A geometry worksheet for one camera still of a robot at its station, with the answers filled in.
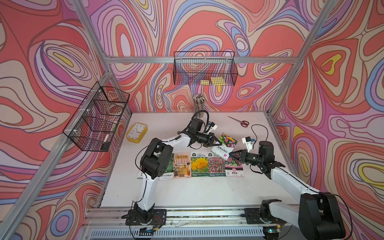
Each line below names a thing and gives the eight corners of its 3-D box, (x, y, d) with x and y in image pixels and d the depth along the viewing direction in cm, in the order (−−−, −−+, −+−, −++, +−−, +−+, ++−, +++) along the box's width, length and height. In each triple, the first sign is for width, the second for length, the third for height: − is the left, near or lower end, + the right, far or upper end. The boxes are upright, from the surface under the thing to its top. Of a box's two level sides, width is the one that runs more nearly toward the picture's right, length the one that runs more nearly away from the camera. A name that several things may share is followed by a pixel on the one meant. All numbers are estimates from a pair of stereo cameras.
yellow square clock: (124, 140, 106) (122, 137, 103) (135, 124, 116) (134, 121, 113) (139, 144, 104) (137, 141, 101) (149, 127, 114) (148, 124, 111)
